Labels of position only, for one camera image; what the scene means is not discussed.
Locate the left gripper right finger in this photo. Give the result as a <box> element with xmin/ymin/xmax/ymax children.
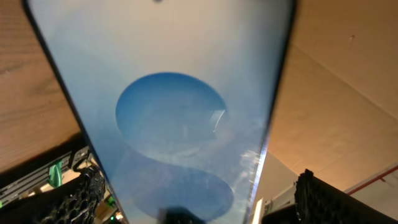
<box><xmin>261</xmin><ymin>169</ymin><xmax>397</xmax><ymax>224</ymax></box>

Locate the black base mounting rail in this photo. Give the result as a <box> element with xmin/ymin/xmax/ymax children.
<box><xmin>1</xmin><ymin>147</ymin><xmax>90</xmax><ymax>207</ymax></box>

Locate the blue screen Galaxy smartphone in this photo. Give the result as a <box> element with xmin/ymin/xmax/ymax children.
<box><xmin>22</xmin><ymin>0</ymin><xmax>297</xmax><ymax>223</ymax></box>

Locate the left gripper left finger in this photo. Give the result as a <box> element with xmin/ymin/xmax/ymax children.
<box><xmin>1</xmin><ymin>166</ymin><xmax>105</xmax><ymax>224</ymax></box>

